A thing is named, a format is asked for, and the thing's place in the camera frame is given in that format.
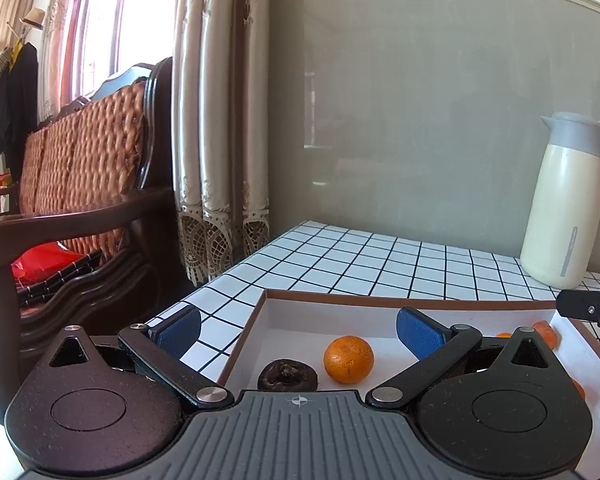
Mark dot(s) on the beige lace curtain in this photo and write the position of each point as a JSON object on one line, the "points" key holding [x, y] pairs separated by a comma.
{"points": [[219, 118]]}

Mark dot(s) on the dark round shrivelled fruit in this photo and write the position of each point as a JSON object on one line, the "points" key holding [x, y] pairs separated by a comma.
{"points": [[286, 375]]}

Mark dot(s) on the cream thermos jug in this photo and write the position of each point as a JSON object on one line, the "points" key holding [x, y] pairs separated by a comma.
{"points": [[565, 210]]}

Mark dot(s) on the small kumquat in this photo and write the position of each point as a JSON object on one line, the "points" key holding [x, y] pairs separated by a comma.
{"points": [[580, 389]]}

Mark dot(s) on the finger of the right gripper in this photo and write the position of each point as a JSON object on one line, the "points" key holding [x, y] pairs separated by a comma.
{"points": [[580, 304]]}

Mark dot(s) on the orange carrot chunk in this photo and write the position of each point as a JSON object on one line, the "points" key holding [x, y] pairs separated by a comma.
{"points": [[548, 334]]}

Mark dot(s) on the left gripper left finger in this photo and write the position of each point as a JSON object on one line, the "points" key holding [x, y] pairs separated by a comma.
{"points": [[109, 406]]}

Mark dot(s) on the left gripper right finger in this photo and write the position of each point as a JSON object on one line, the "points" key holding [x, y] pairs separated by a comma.
{"points": [[480, 406]]}

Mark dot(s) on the red bag on sofa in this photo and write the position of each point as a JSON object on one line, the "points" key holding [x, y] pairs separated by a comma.
{"points": [[41, 262]]}

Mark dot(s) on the brown cardboard box tray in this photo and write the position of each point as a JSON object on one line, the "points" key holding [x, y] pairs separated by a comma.
{"points": [[344, 388]]}

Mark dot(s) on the orange tangerine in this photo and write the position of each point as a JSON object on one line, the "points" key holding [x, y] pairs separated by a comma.
{"points": [[348, 360]]}

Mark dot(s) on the hanging dark clothes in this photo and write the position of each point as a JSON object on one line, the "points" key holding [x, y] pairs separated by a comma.
{"points": [[18, 102]]}

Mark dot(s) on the straw hat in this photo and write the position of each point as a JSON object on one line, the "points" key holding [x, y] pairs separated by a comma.
{"points": [[34, 18]]}

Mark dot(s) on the wooden sofa with cushion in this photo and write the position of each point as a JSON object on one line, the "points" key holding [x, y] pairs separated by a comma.
{"points": [[98, 180]]}

